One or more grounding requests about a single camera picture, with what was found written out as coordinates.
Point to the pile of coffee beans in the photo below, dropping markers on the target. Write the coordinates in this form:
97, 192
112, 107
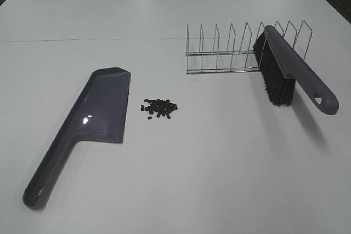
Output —
158, 108

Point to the purple plastic dustpan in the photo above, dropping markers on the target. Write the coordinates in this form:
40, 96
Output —
98, 114

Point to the purple hand brush black bristles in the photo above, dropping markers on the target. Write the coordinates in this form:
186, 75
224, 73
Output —
282, 67

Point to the chrome wire dish rack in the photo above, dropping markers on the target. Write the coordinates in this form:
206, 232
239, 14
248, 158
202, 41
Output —
233, 50

